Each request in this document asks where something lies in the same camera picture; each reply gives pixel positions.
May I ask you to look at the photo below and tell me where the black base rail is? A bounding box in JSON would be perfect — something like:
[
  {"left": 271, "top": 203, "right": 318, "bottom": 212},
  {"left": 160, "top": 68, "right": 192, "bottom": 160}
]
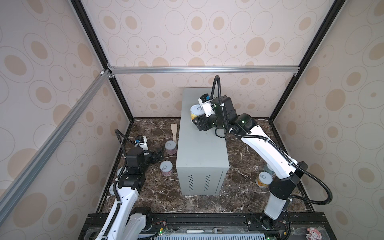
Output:
[{"left": 78, "top": 212, "right": 337, "bottom": 240}]

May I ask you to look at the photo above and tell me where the white handled fork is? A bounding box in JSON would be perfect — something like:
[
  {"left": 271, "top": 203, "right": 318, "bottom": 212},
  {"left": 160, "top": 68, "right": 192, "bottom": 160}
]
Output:
[{"left": 186, "top": 228, "right": 223, "bottom": 234}]

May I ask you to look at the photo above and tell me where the yellow can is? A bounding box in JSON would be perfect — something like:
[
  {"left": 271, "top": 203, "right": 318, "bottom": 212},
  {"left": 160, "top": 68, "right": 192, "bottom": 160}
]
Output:
[
  {"left": 190, "top": 105, "right": 205, "bottom": 121},
  {"left": 256, "top": 172, "right": 273, "bottom": 189}
]

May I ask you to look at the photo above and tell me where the diagonal aluminium bar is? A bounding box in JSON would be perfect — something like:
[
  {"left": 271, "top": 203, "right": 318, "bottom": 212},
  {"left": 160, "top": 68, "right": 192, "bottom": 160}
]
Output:
[{"left": 1, "top": 69, "right": 112, "bottom": 224}]

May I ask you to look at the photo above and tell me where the horizontal aluminium bar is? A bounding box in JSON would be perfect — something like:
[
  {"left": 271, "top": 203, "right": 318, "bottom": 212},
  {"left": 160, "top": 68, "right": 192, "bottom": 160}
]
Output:
[{"left": 110, "top": 65, "right": 300, "bottom": 75}]

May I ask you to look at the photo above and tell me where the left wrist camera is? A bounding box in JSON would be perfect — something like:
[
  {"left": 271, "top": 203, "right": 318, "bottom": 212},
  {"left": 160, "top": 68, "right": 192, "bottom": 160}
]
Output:
[{"left": 135, "top": 135, "right": 149, "bottom": 151}]

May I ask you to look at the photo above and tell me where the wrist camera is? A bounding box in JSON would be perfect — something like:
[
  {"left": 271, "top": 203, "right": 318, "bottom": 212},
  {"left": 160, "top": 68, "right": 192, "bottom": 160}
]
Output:
[
  {"left": 135, "top": 135, "right": 149, "bottom": 151},
  {"left": 198, "top": 94, "right": 215, "bottom": 118}
]

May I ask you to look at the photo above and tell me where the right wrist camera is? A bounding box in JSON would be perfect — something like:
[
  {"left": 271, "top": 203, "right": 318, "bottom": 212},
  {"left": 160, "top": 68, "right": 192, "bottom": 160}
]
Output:
[{"left": 198, "top": 94, "right": 215, "bottom": 118}]

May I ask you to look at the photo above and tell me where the pink can rear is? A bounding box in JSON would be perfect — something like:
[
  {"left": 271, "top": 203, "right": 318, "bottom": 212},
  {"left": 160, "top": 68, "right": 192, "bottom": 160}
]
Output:
[{"left": 165, "top": 141, "right": 177, "bottom": 155}]

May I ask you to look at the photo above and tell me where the pink toy figure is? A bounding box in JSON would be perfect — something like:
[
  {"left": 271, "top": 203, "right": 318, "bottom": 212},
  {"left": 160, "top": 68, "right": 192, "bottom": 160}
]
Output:
[{"left": 306, "top": 227, "right": 323, "bottom": 240}]

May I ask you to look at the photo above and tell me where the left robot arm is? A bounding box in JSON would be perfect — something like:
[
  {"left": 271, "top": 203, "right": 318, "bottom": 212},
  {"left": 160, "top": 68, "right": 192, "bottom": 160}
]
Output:
[{"left": 96, "top": 129, "right": 164, "bottom": 240}]

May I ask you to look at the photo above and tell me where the grey green can right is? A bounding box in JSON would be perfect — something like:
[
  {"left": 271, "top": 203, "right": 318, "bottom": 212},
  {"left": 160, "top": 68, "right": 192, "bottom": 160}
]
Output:
[{"left": 264, "top": 164, "right": 276, "bottom": 177}]

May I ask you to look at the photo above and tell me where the wooden spatula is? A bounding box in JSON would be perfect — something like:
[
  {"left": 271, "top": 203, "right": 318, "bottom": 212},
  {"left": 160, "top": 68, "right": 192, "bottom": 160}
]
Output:
[{"left": 171, "top": 124, "right": 178, "bottom": 144}]

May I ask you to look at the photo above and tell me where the green can lower left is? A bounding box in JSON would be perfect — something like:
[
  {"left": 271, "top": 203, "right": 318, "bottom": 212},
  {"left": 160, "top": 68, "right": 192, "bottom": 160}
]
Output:
[{"left": 109, "top": 184, "right": 115, "bottom": 196}]

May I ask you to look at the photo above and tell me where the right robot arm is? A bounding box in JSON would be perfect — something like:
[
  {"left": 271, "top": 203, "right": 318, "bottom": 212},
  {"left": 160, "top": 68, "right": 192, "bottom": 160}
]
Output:
[{"left": 192, "top": 76, "right": 333, "bottom": 231}]

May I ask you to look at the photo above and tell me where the pink can front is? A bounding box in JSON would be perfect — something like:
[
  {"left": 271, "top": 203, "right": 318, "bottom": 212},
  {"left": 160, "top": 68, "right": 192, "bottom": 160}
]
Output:
[{"left": 160, "top": 161, "right": 173, "bottom": 177}]

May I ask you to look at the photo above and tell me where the pink can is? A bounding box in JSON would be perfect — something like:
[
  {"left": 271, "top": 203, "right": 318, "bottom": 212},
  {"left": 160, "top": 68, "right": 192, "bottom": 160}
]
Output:
[
  {"left": 165, "top": 141, "right": 177, "bottom": 155},
  {"left": 160, "top": 161, "right": 173, "bottom": 177}
]

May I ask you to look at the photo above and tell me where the grey metal cabinet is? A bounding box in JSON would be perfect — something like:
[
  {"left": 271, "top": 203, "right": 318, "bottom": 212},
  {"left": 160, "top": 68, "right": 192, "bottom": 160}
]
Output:
[{"left": 176, "top": 88, "right": 230, "bottom": 196}]

